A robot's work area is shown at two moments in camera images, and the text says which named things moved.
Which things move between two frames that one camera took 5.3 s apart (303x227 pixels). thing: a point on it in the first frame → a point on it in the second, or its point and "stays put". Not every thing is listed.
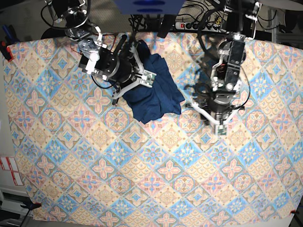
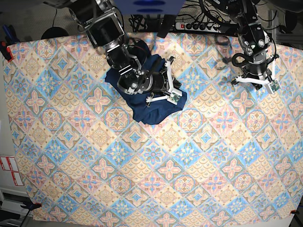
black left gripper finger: [234, 109] → [271, 74]
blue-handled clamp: [10, 33] stays put
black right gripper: [122, 74] → [158, 81]
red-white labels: [8, 163] stays put
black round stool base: [54, 32] stays put
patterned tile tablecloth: [82, 157] stays put
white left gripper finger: [220, 126] → [271, 85]
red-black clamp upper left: [6, 51] stays put
